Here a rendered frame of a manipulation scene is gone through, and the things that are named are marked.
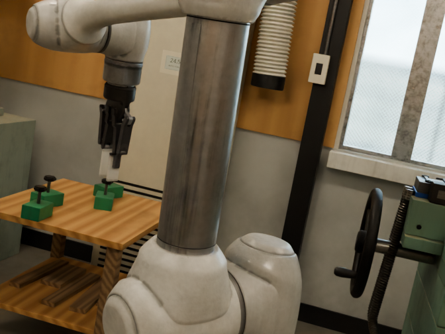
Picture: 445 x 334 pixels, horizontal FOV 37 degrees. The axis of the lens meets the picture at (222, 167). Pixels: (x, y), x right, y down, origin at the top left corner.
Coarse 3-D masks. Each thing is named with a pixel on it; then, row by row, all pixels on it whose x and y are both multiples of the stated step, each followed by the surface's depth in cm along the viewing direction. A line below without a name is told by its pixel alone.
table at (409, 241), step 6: (402, 234) 169; (402, 240) 167; (408, 240) 164; (414, 240) 164; (420, 240) 163; (426, 240) 164; (432, 240) 165; (444, 240) 163; (408, 246) 164; (414, 246) 164; (420, 246) 164; (426, 246) 163; (432, 246) 163; (438, 246) 163; (444, 246) 162; (432, 252) 163; (438, 252) 163; (444, 252) 160; (444, 258) 159
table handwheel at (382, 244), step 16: (368, 208) 182; (368, 224) 162; (368, 240) 160; (384, 240) 173; (368, 256) 160; (400, 256) 172; (416, 256) 171; (432, 256) 170; (368, 272) 162; (352, 288) 168
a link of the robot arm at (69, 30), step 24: (48, 0) 141; (72, 0) 139; (96, 0) 136; (120, 0) 132; (144, 0) 131; (168, 0) 130; (48, 24) 138; (72, 24) 138; (96, 24) 136; (48, 48) 143; (72, 48) 143; (96, 48) 148
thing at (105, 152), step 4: (112, 148) 165; (104, 152) 164; (108, 152) 164; (104, 156) 164; (108, 156) 165; (104, 160) 164; (108, 160) 165; (100, 164) 165; (104, 164) 165; (100, 168) 165; (104, 168) 165; (100, 172) 165; (104, 172) 165; (100, 176) 165
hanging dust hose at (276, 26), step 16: (272, 16) 292; (288, 16) 294; (272, 32) 294; (288, 32) 295; (256, 48) 300; (272, 48) 294; (288, 48) 298; (256, 64) 299; (272, 64) 296; (256, 80) 298; (272, 80) 296
